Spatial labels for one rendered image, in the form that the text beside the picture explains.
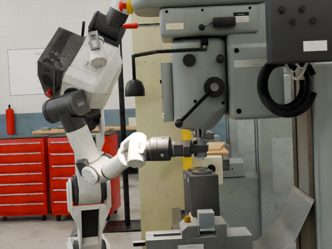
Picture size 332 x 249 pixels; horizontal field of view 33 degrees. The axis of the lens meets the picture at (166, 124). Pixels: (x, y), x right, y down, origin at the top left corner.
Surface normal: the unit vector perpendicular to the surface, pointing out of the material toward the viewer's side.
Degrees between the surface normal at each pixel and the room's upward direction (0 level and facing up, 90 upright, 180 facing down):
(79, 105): 78
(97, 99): 140
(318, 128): 90
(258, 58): 90
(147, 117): 90
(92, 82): 58
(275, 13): 90
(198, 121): 122
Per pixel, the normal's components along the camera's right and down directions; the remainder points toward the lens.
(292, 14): 0.00, 0.05
